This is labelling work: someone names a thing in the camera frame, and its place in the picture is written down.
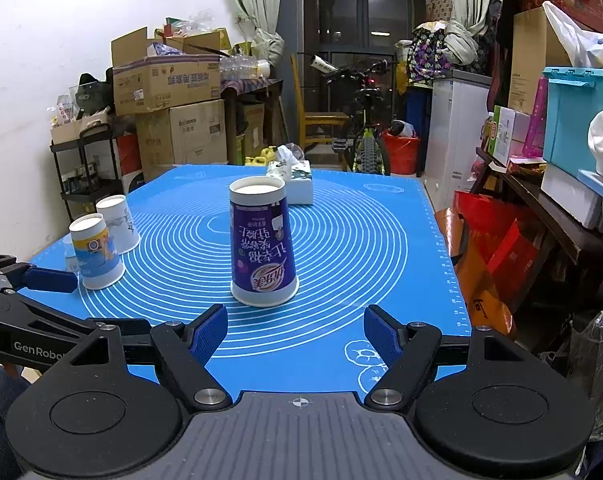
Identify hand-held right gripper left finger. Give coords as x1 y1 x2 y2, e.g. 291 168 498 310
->
71 304 233 408

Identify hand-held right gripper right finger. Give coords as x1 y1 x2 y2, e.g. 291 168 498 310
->
364 304 529 408

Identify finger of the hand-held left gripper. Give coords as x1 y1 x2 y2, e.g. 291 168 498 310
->
0 254 78 294

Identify purple paper cup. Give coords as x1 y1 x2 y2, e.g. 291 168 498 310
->
228 176 300 308

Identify small clear cup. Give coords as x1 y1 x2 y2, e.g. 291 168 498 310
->
64 237 82 274

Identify blue cartoon paper cup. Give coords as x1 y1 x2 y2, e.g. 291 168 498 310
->
69 213 126 291

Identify white paper cup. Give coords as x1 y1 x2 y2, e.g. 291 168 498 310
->
96 194 141 255

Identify blue silicone mat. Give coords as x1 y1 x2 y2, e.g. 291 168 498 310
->
18 164 475 406

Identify black metal rack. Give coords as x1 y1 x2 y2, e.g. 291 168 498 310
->
50 124 128 222

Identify orange paper bag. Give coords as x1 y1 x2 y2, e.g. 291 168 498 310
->
434 207 515 337

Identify red and white box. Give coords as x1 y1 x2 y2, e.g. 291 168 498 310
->
115 132 145 195

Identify red paper bag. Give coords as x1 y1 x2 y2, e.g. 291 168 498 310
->
453 190 540 302

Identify shallow cardboard tray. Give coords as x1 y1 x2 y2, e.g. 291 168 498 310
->
50 111 113 145

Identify white tissue box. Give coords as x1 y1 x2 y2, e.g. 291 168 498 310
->
266 144 314 205

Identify red plastic bucket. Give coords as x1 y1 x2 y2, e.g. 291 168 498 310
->
381 130 422 177

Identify yellow plastic jugs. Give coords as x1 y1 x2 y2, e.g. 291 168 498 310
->
244 145 280 167

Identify dark wooden shelf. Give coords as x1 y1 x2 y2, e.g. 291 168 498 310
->
473 147 603 313

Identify large plain cardboard box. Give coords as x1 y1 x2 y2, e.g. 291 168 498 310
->
135 99 228 181

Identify black and green bicycle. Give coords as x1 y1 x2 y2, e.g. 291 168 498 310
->
309 52 408 177

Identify white chest freezer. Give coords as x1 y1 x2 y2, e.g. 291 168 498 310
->
423 69 493 212

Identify dark plastic bag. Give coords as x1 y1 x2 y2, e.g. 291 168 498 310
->
565 304 603 428

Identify wooden chair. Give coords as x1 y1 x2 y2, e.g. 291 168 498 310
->
290 54 353 162

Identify open printed cardboard box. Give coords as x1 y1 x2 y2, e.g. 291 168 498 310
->
110 27 223 117

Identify white foam box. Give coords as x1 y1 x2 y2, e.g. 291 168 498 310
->
540 162 603 231

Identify green and white carton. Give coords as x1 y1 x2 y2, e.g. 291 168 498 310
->
485 105 532 169

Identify dark wooden side table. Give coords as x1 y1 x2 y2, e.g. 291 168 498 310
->
220 77 285 167

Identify pink package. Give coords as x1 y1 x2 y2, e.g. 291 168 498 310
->
523 77 550 159

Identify pack of plastic bottles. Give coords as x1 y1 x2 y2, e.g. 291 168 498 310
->
218 52 273 81

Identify floral cloth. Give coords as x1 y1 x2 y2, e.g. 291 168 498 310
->
409 21 453 87

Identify teal plastic storage box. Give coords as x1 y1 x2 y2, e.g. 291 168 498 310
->
542 66 603 167

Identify tall brown cardboard box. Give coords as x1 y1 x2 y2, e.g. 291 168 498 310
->
508 7 578 117

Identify pale patterned curtain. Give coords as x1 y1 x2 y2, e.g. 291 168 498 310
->
444 0 503 77
218 0 286 69

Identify white plastic bag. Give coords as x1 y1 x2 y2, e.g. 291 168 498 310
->
541 1 603 69

